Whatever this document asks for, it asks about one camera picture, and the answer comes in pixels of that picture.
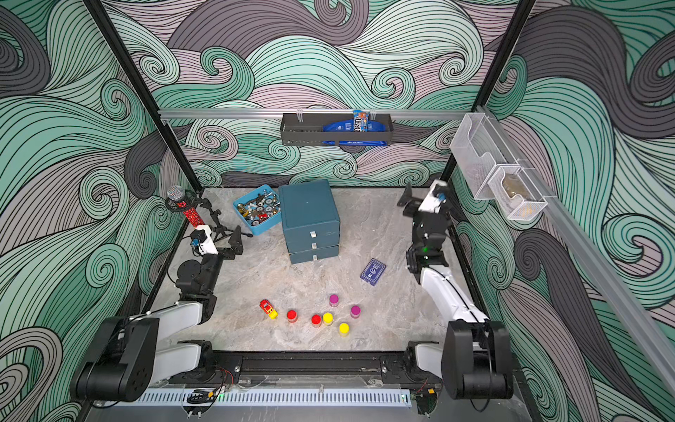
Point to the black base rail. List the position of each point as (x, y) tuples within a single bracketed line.
[(250, 369)]

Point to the yellow paint can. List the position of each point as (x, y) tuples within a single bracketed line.
[(344, 329), (328, 318)]

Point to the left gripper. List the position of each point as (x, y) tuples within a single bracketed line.
[(230, 255)]

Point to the clear small wall bin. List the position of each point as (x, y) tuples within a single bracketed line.
[(519, 199)]

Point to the teal drawer cabinet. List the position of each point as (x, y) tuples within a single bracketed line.
[(310, 221)]

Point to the black wall basket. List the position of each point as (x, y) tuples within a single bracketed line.
[(306, 129)]

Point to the blue snack packet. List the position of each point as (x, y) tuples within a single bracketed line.
[(360, 122)]

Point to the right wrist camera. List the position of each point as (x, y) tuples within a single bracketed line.
[(440, 193)]

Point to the red paint can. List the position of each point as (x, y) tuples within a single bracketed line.
[(292, 316), (316, 320)]

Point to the blue tray of trinkets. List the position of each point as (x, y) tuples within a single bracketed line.
[(260, 209)]

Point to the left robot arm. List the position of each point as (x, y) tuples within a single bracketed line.
[(127, 355)]

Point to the clear large wall bin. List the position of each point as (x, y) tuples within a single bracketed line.
[(480, 148)]

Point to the magenta paint can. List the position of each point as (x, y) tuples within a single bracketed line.
[(334, 300), (355, 311)]

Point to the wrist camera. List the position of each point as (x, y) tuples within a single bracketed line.
[(198, 237), (440, 193)]

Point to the white perforated cable duct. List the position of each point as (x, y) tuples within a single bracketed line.
[(274, 397)]

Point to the blue playing card box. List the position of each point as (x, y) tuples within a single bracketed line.
[(373, 271)]

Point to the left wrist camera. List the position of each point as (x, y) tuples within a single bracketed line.
[(198, 237)]

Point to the red yellow toy bulldozer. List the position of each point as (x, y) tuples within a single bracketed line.
[(269, 309)]

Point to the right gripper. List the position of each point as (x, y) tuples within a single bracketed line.
[(424, 206)]

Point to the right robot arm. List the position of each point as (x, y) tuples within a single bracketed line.
[(475, 361)]

